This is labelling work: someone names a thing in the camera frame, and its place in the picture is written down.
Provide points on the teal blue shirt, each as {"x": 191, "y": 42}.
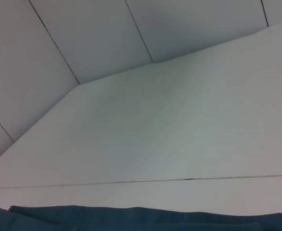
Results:
{"x": 131, "y": 220}

